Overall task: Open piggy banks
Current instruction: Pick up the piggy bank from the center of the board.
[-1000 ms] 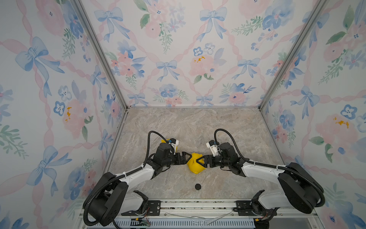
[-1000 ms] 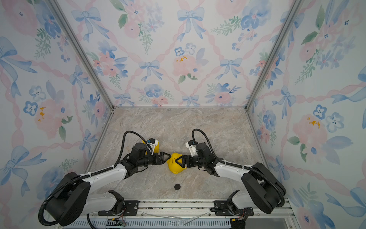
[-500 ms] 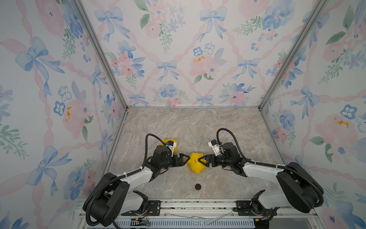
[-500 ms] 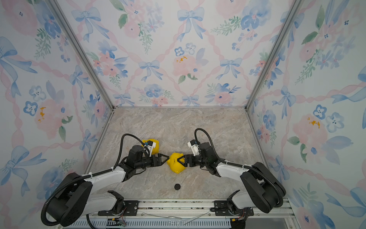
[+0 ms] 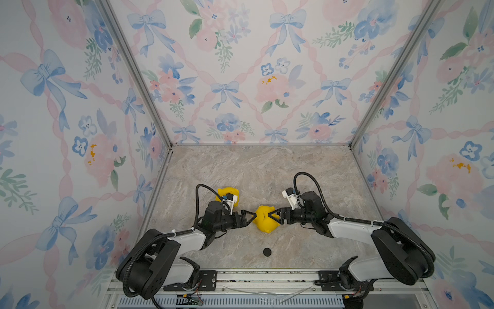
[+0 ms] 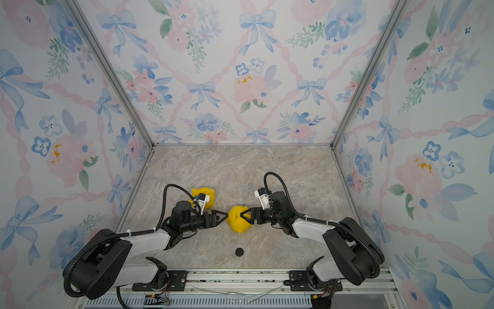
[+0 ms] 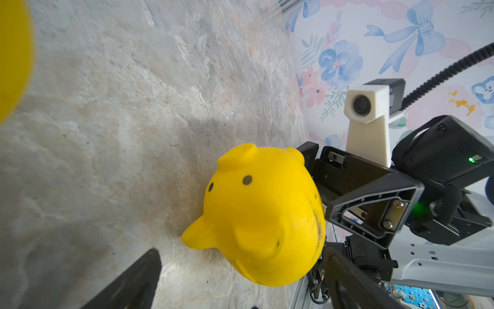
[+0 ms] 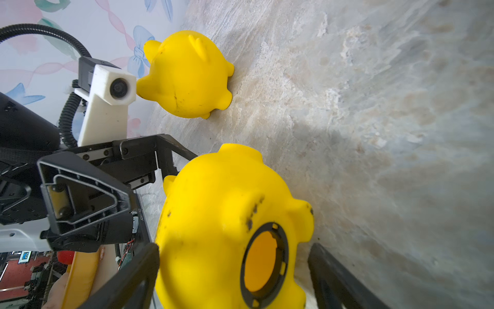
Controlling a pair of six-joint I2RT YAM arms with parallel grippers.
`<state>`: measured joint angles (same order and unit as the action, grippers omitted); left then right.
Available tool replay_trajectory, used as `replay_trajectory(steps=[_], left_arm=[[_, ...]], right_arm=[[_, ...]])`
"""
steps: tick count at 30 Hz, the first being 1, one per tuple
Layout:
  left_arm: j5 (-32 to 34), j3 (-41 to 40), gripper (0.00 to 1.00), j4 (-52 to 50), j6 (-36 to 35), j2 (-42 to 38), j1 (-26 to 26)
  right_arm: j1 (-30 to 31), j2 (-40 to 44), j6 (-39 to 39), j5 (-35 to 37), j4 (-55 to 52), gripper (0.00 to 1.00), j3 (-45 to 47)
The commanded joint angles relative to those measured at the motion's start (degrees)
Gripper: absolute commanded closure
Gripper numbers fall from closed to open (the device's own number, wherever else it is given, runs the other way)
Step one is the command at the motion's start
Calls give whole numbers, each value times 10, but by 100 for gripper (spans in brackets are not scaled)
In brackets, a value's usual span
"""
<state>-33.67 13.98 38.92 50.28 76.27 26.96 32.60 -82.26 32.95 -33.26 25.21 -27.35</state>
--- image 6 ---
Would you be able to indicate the black round rubber plug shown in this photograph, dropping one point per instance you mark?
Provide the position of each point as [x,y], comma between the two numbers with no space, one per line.
[239,252]

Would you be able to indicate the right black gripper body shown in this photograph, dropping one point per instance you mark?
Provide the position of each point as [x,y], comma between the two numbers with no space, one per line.
[269,215]

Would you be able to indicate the left aluminium corner post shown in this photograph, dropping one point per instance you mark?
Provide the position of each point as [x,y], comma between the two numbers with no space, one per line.
[76,13]

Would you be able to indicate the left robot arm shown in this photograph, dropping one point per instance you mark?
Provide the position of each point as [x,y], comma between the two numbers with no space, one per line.
[112,260]

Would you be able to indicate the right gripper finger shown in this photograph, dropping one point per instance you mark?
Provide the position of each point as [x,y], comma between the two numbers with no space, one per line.
[247,222]
[254,212]

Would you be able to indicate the right aluminium corner post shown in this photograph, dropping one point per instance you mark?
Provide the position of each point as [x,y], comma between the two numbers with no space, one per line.
[374,61]

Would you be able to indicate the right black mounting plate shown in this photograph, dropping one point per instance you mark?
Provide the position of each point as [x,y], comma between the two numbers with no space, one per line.
[304,281]

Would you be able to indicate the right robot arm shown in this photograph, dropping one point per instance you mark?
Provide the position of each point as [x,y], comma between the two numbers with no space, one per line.
[353,256]

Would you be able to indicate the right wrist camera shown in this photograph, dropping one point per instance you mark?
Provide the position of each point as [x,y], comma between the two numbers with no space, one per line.
[263,196]

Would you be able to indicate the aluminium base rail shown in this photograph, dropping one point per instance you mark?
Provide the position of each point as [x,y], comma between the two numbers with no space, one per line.
[251,288]

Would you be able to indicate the yellow piggy bank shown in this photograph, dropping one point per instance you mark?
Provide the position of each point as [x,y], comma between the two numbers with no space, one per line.
[205,190]
[235,221]

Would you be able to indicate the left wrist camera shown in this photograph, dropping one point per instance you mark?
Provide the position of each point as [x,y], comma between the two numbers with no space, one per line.
[200,201]

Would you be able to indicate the black mounting plate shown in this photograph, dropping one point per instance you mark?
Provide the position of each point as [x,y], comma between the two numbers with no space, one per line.
[304,281]
[170,280]

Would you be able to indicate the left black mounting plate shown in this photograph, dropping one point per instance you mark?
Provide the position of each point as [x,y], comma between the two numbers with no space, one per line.
[170,280]

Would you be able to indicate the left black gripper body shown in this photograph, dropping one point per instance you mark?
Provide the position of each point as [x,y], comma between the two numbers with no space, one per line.
[199,222]

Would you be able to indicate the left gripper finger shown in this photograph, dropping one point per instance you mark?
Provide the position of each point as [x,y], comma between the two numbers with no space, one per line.
[219,215]
[219,224]

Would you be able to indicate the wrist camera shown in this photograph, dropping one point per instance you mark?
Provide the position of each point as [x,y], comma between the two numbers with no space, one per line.
[200,201]
[263,196]

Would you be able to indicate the aluminium corner post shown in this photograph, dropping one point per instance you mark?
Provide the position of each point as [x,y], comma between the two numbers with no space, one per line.
[76,13]
[374,61]

